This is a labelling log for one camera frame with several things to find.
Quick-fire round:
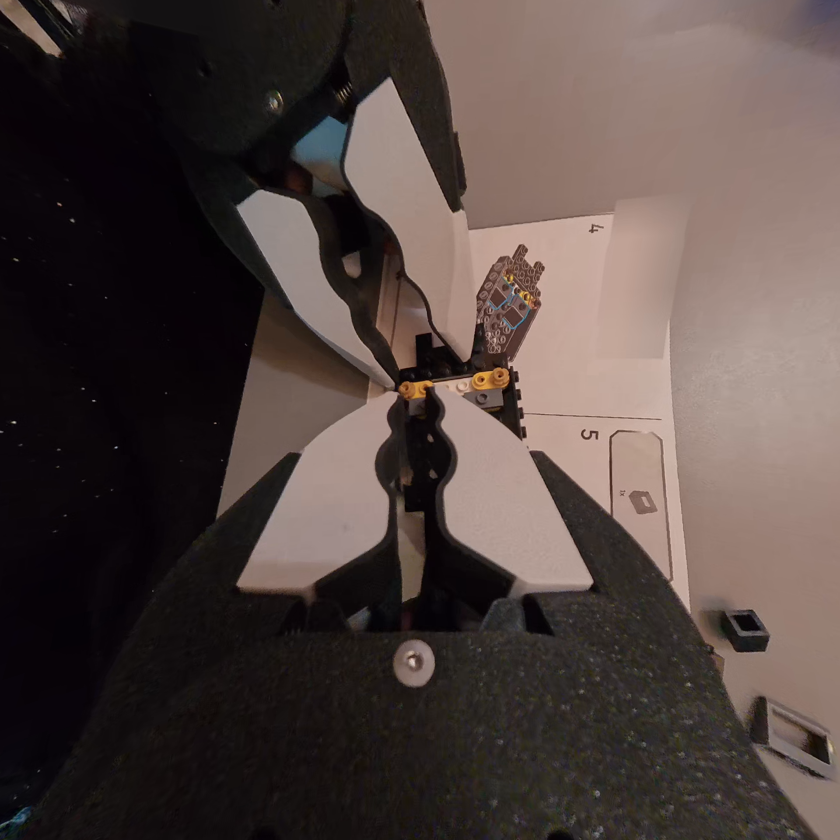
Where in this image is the black lego car chassis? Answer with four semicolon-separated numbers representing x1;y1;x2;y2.
397;331;530;522

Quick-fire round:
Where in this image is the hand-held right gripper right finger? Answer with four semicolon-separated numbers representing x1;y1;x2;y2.
424;387;596;597

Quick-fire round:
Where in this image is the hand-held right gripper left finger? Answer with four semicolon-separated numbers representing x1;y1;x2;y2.
235;394;403;599

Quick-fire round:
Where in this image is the white lego instruction booklet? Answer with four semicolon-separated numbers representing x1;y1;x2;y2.
377;197;691;611

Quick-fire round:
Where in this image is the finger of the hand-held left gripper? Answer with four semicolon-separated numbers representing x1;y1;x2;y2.
235;185;403;396
341;76;478;367

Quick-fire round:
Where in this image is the dark square hole lego piece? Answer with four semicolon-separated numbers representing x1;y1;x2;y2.
720;608;770;652

